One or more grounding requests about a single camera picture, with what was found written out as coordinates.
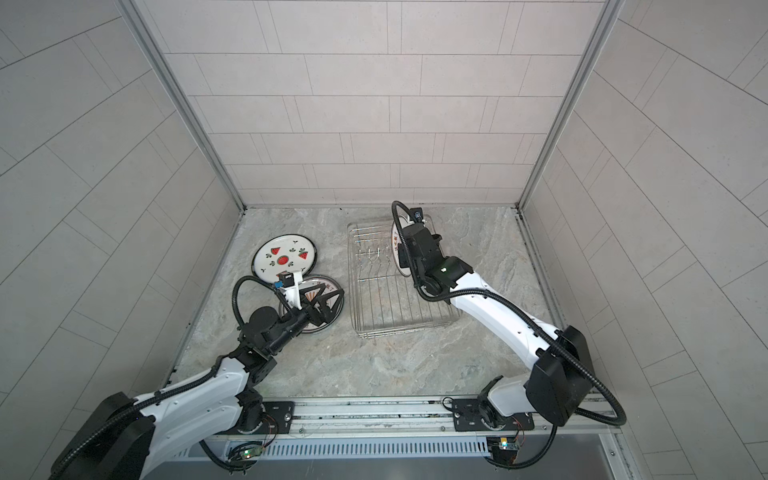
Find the right circuit board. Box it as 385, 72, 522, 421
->
486, 437, 521, 468

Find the ventilation grille strip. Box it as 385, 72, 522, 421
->
209, 437, 489, 461

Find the watermelon pattern plate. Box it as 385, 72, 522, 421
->
251, 234, 317, 283

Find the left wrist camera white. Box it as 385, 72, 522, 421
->
275, 271, 303, 311

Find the wire dish rack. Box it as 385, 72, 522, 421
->
347, 219, 460, 338

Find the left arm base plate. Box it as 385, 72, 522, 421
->
234, 401, 296, 435

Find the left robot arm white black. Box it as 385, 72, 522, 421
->
50, 278, 345, 479

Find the aluminium mounting rail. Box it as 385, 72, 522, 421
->
119, 392, 619, 442

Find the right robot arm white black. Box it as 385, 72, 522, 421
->
392, 216, 627, 427

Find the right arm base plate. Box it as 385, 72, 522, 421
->
441, 397, 535, 433

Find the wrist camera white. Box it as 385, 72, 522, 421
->
408, 207, 424, 225
275, 271, 303, 311

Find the left circuit board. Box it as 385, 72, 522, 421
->
228, 441, 265, 465

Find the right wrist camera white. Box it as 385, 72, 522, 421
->
408, 207, 424, 225

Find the circuit board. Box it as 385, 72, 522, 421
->
486, 437, 521, 468
228, 441, 265, 465

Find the sunburst plate front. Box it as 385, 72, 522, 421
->
390, 220, 401, 267

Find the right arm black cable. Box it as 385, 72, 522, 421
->
485, 422, 559, 470

